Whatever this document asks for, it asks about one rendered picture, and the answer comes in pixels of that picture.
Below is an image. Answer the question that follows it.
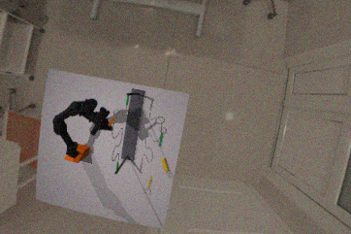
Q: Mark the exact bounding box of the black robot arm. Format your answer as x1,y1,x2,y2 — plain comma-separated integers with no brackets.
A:
53,99,107,158

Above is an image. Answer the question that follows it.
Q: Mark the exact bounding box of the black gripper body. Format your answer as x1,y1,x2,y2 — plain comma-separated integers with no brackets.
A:
89,110,110,136

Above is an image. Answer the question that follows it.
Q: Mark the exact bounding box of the yellow rectangular bar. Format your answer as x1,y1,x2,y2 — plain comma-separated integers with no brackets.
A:
161,158,168,172

